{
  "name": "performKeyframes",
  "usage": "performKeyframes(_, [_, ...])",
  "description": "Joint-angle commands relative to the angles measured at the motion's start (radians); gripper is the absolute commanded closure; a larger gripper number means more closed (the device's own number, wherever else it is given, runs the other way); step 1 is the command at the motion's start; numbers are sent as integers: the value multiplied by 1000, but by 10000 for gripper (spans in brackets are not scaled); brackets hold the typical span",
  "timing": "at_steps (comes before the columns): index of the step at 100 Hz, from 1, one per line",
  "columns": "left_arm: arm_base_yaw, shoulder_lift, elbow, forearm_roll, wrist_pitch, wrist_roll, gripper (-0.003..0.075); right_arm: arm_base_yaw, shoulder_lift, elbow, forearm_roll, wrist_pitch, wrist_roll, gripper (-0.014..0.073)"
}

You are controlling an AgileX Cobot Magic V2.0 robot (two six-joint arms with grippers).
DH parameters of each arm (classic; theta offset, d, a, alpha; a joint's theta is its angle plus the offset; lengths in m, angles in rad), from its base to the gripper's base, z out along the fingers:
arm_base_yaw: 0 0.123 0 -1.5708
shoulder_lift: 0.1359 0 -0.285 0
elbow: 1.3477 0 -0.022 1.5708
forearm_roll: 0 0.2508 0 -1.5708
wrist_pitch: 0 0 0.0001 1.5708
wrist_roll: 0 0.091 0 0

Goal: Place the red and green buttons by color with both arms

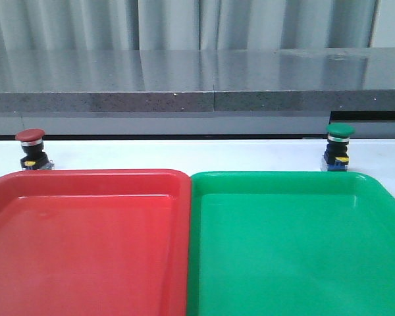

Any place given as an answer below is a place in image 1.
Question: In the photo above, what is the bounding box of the green mushroom push button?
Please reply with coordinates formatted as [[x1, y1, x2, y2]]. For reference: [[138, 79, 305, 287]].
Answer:
[[321, 122, 355, 171]]

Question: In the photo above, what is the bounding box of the red mushroom push button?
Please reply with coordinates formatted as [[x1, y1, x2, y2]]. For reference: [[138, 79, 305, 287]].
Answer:
[[15, 128, 55, 171]]

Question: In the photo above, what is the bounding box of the grey granite counter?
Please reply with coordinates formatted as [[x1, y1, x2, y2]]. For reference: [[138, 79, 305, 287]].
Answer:
[[0, 48, 395, 139]]

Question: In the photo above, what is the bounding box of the green plastic tray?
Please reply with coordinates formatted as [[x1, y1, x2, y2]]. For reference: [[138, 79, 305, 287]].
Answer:
[[187, 172, 395, 315]]

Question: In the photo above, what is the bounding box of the red plastic tray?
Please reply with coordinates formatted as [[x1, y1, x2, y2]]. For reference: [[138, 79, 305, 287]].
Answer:
[[0, 169, 191, 315]]

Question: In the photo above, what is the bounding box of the grey pleated curtain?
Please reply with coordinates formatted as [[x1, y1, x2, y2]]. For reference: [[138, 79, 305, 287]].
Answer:
[[0, 1, 378, 51]]

